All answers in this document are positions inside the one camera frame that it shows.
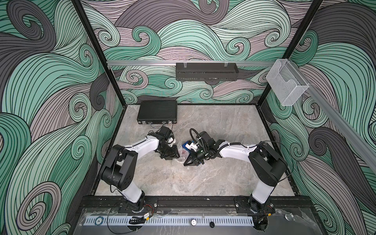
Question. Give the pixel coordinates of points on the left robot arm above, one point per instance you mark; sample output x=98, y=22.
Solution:
x=119, y=167

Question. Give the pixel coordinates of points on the aluminium right rail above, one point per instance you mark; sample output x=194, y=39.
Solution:
x=323, y=92

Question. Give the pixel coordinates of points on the blue tape dispenser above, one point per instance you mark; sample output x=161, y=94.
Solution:
x=187, y=145

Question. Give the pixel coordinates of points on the white slotted cable duct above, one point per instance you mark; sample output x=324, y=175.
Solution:
x=171, y=221

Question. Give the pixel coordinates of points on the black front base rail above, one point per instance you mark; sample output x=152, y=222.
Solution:
x=241, y=204

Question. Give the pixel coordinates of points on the clear plastic wall bin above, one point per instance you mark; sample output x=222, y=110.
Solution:
x=287, y=81

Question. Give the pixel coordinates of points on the aluminium back rail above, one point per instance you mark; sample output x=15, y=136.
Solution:
x=174, y=62

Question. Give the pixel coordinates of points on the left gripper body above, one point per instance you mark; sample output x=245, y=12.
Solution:
x=167, y=152

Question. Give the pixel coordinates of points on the aluminium rail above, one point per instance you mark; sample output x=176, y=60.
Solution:
x=174, y=62
x=323, y=92

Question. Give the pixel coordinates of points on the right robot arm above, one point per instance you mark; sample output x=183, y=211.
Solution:
x=268, y=164

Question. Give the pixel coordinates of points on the black wall tray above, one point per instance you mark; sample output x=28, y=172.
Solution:
x=206, y=71

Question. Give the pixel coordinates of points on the white mug red inside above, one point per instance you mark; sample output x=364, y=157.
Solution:
x=183, y=153

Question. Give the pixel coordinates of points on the black carrying case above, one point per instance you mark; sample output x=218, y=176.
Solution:
x=157, y=112

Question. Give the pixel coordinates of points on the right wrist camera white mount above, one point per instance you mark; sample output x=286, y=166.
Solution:
x=195, y=147

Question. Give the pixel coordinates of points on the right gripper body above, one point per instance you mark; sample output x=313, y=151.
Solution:
x=201, y=153

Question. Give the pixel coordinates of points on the clear bubble wrap sheet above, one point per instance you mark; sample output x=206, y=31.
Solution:
x=180, y=159

